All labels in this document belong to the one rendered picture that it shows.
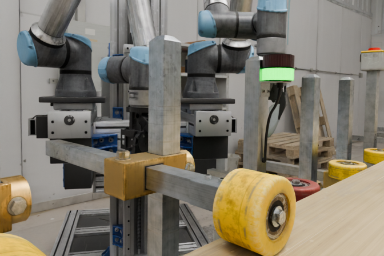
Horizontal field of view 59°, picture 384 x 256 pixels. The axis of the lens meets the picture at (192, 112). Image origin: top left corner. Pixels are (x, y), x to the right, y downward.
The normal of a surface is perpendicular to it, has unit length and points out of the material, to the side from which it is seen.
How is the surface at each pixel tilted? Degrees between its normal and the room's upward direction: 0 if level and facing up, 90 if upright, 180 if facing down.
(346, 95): 90
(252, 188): 43
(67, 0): 129
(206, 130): 90
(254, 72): 90
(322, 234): 0
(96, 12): 90
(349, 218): 0
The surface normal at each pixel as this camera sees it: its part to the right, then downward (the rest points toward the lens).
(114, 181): -0.69, 0.04
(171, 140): 0.72, 0.05
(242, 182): -0.35, -0.83
